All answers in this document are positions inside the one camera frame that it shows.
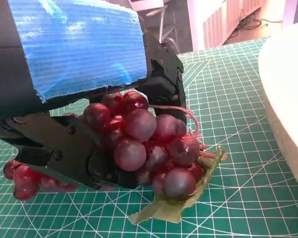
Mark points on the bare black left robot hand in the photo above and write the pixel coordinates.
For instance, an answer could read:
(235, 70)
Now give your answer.
(72, 49)

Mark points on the white square plate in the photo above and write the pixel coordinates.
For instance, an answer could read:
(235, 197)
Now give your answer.
(288, 99)

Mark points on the white cabinet with mesh side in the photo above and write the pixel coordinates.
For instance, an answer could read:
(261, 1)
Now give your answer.
(221, 22)

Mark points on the white cabinet with mesh front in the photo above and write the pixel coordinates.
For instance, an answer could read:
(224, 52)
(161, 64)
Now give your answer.
(296, 11)

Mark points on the green cutting mat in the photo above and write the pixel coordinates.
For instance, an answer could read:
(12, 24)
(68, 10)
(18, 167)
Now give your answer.
(238, 173)

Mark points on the grey chair with metal legs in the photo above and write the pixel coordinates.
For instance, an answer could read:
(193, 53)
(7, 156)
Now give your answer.
(161, 22)

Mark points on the red toy grape bunch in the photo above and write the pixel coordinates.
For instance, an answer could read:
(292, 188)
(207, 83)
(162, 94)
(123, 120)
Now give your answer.
(139, 124)

